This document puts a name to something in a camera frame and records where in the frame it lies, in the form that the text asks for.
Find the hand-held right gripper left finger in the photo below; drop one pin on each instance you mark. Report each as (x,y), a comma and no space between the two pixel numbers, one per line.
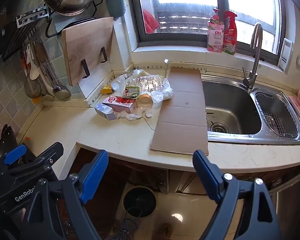
(95,177)

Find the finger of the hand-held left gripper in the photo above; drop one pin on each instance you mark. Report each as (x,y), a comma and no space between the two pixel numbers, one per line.
(15,154)
(46,156)

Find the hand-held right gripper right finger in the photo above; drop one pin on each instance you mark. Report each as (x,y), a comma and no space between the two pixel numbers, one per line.
(206,177)

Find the round dark trash bin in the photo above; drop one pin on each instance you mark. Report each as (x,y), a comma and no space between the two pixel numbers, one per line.
(140,200)

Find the small white blue box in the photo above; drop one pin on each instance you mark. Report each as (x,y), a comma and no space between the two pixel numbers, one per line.
(105,111)

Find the clear plastic film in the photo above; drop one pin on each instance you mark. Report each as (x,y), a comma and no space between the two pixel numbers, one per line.
(133,115)

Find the pink milk carton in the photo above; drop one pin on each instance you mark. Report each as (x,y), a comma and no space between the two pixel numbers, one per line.
(120,103)

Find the yellow packet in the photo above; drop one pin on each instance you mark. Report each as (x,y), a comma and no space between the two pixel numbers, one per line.
(107,89)

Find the green white wrapper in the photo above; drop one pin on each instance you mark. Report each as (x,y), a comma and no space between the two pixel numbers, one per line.
(132,92)

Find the beige paper cup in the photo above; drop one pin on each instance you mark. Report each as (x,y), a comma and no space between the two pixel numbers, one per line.
(145,97)

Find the clear plastic cup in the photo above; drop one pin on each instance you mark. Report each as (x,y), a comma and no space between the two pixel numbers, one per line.
(118,85)

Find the clear plastic bag pile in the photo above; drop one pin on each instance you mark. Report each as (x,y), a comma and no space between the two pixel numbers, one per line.
(146,83)

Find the yellow wrapper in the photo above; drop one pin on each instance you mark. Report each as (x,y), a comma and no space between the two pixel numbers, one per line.
(145,73)

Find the brown wooden cabinet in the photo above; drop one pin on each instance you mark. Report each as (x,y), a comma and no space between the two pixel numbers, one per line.
(110,170)

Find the brown cardboard sheet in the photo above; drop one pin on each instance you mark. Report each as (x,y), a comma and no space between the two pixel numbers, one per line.
(182,115)

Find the steel mesh strainer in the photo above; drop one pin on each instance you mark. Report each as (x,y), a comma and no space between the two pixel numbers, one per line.
(32,88)

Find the white slotted spoon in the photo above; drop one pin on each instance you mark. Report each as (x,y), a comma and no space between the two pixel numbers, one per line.
(48,85)

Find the stainless steel sink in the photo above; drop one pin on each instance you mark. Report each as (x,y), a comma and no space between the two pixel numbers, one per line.
(230,105)

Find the white rice paddle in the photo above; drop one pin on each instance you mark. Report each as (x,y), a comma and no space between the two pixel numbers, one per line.
(34,72)

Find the steel kitchen faucet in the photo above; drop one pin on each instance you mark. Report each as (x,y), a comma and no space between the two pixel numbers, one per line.
(252,75)

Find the pink sponge holder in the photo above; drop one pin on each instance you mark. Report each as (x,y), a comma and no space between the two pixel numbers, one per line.
(296,103)

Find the wooden cutting board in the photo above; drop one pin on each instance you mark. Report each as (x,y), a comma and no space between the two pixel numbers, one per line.
(86,45)

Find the pink detergent bottle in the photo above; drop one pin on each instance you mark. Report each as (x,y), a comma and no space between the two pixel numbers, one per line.
(215,37)

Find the red spray bottle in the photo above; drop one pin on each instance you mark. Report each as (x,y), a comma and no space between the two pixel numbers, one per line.
(230,37)

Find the blue utensil holder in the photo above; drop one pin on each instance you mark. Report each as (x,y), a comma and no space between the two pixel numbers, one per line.
(115,7)

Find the red cloth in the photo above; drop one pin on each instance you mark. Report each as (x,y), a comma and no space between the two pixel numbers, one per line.
(151,22)

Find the dark framed window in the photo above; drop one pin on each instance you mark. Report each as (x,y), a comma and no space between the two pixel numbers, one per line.
(137,17)

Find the metal wall hook rail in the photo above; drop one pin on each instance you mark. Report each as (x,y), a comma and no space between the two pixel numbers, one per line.
(32,16)

